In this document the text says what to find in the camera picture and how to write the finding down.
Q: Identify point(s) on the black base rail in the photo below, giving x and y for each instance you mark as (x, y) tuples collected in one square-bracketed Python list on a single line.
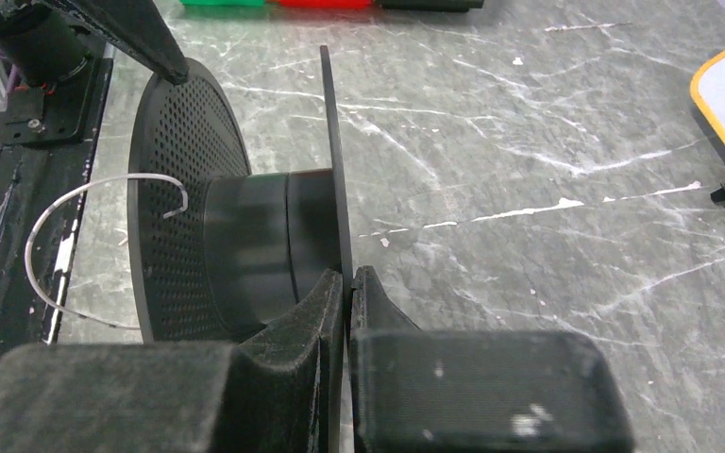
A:
[(30, 180)]

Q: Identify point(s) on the green bin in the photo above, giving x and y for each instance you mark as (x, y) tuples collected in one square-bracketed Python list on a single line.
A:
[(224, 3)]

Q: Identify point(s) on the black bin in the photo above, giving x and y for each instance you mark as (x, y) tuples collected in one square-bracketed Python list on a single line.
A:
[(455, 6)]

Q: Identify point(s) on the red bin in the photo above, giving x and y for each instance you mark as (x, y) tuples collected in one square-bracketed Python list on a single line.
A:
[(325, 4)]

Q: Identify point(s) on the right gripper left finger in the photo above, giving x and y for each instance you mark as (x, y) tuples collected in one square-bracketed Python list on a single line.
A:
[(276, 392)]

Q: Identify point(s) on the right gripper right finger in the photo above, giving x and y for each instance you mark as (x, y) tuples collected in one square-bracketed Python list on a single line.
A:
[(434, 390)]

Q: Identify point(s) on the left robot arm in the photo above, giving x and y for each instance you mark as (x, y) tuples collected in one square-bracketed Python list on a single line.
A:
[(37, 38)]

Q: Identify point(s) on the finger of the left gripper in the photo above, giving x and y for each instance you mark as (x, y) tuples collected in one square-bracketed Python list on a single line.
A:
[(136, 28)]

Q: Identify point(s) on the black cable spool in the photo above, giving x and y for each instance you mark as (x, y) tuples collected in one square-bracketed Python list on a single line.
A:
[(217, 252)]

